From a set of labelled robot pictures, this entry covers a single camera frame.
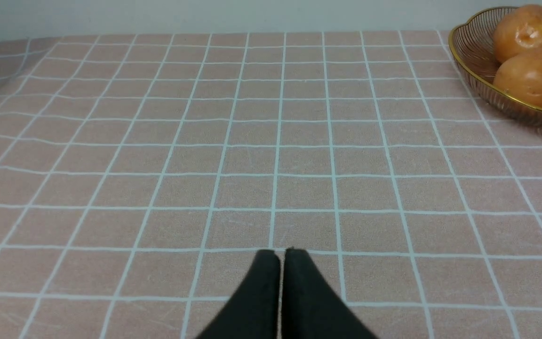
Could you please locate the brown potato back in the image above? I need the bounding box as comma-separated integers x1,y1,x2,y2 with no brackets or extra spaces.
493,4,542,64

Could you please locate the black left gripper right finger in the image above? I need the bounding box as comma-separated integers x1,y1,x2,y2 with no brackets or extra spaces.
280,248,377,339

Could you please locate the pink checkered tablecloth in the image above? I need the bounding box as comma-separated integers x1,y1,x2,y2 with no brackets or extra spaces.
0,31,542,339

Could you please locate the brown potato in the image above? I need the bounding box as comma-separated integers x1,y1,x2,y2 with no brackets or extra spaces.
493,48,542,108
493,4,542,64

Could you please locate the gold wire basket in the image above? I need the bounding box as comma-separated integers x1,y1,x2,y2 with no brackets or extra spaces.
448,6,542,129

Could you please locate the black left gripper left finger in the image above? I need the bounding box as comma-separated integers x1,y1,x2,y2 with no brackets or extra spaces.
197,250,280,339

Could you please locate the brown potato front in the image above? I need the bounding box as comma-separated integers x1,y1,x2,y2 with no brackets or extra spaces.
493,48,542,108

